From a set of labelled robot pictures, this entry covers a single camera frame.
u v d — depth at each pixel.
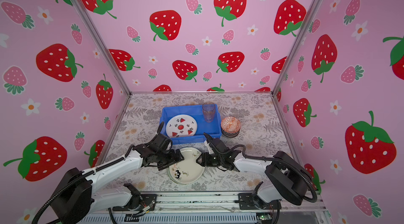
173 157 0.75
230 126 0.93
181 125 1.01
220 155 0.67
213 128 1.03
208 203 0.75
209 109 1.01
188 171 0.82
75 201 0.40
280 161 0.47
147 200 0.75
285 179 0.43
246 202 0.73
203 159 0.76
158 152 0.66
